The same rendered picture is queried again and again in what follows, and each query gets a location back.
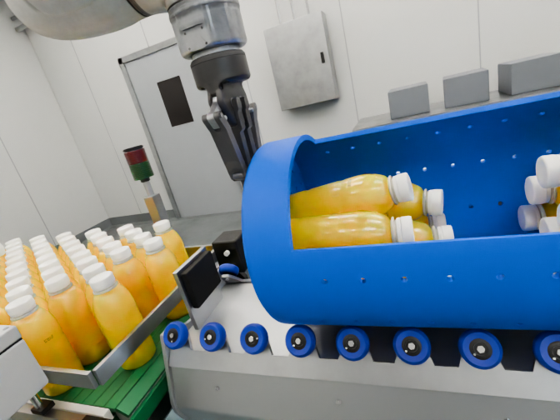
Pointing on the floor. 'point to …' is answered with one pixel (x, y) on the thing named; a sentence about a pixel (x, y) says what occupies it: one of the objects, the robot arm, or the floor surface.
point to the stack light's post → (154, 203)
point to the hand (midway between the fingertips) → (256, 197)
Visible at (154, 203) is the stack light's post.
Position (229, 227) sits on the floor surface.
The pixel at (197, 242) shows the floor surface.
